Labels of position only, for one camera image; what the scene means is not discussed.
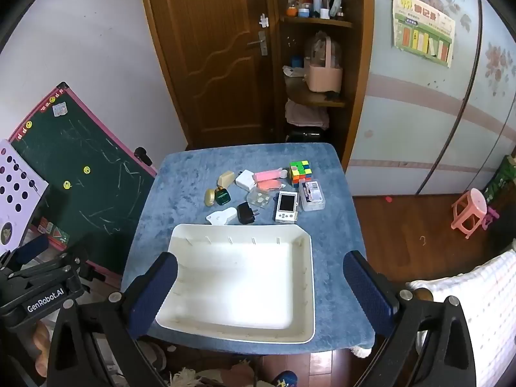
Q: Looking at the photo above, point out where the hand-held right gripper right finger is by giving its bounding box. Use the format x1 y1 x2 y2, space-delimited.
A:
342 250 476 387

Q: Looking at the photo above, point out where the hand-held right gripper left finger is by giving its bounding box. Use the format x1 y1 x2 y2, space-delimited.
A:
47 251 179 387

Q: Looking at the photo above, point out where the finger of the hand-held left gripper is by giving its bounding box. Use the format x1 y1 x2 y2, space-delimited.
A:
0 234 50 269
8 252 90 291

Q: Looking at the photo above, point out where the white plastic tray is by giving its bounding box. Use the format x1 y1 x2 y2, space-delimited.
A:
155 223 316 344

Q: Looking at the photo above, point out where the white bottle with label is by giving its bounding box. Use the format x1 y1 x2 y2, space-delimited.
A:
299 180 326 212

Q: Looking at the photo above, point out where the white handheld game console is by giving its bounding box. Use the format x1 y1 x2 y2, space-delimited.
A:
275 191 300 223

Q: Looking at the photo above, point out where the person's left hand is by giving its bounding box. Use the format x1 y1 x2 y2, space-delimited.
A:
33 322 53 376

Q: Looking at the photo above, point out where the white perforated board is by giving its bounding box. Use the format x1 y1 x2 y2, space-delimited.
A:
0 139 50 256

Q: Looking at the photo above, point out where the pink framed chalkboard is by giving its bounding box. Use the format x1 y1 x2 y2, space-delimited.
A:
8 82 159 277

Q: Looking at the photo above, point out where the blue plush table cover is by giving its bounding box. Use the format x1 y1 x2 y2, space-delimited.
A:
121 142 375 356

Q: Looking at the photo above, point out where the white dotted blanket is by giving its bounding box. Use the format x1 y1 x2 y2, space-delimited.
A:
405 248 516 387

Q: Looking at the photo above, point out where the black plug adapter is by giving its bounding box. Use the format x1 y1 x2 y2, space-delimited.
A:
236 202 256 225

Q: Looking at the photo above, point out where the pink plastic stool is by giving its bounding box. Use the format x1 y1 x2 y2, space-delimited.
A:
451 188 490 240

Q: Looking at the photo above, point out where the black easel knob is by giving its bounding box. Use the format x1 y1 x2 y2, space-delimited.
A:
134 147 154 167

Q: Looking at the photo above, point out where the colourful puzzle cube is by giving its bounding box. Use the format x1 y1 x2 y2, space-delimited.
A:
289 161 313 188

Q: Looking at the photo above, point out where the small pink plastic toy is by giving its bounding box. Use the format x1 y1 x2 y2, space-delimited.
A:
481 205 501 230

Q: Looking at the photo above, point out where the white cube charger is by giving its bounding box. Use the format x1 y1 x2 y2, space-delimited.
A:
235 170 255 191

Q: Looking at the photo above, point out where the pink rectangular box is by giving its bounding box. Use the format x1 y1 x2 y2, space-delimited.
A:
253 168 288 182

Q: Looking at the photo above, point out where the black bag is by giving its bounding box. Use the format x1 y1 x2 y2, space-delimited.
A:
287 127 325 144

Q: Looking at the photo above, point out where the green printed box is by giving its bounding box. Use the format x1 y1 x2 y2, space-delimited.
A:
483 155 516 206

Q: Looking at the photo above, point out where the white floral wardrobe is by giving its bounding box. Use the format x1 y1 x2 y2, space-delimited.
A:
347 0 516 196

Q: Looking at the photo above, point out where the pink folded cloth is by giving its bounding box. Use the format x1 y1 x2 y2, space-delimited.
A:
284 100 330 130

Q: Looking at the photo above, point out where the wooden corner shelf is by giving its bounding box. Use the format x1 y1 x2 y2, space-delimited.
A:
268 0 375 170

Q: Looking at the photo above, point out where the brown wooden door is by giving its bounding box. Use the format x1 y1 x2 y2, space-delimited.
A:
137 0 279 150

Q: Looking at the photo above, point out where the group of toiletry bottles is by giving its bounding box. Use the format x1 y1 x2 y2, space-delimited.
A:
286 0 345 19

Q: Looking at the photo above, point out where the pink basket with handle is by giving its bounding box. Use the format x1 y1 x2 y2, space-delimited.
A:
303 34 344 93

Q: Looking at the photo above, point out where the wall poster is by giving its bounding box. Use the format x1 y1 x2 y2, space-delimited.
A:
389 0 456 68

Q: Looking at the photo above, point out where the silver door handle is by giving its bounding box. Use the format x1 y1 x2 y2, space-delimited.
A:
247 30 269 56

